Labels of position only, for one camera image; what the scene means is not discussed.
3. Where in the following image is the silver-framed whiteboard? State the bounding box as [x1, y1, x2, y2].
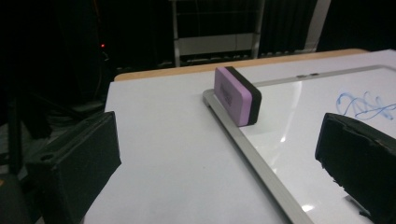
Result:
[202, 64, 396, 224]

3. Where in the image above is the wooden table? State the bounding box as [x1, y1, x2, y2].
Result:
[113, 48, 370, 82]

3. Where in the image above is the grey metal stand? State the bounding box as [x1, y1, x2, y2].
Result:
[169, 0, 265, 68]

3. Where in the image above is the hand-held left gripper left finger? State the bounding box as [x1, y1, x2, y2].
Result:
[26, 111, 122, 224]

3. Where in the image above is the purple and black whiteboard eraser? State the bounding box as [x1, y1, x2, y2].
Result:
[213, 65, 262, 128]

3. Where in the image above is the power strip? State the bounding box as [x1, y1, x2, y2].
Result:
[260, 48, 312, 59]

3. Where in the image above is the dark equipment with red light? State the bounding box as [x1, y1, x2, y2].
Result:
[92, 0, 117, 71]

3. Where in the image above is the white post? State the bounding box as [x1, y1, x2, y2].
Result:
[303, 0, 332, 52]

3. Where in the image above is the white table cover sheet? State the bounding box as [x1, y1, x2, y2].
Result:
[82, 49, 396, 224]

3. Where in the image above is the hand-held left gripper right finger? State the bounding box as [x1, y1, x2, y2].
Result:
[315, 112, 396, 224]

